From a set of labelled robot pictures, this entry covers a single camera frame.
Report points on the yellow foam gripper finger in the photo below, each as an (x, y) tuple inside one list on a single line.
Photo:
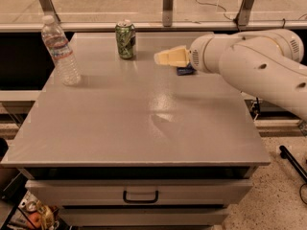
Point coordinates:
[(175, 63), (179, 52)]

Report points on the blue rxbar wrapper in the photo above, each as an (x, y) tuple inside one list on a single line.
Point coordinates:
[(185, 71)]

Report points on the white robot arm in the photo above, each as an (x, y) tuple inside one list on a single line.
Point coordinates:
[(264, 64)]

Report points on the metal window railing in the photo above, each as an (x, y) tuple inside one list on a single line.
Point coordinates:
[(155, 15)]

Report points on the green soda can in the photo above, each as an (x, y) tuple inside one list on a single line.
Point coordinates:
[(125, 37)]

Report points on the grey drawer cabinet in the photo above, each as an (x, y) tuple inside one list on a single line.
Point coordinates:
[(135, 126)]

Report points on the clear plastic water bottle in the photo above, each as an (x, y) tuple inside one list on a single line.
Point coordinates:
[(60, 51)]

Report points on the black floor stand leg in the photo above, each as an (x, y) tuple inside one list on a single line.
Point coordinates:
[(285, 154)]

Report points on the clutter of snack items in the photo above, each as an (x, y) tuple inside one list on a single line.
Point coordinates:
[(33, 214)]

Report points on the black drawer handle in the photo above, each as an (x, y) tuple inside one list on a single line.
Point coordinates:
[(141, 198)]

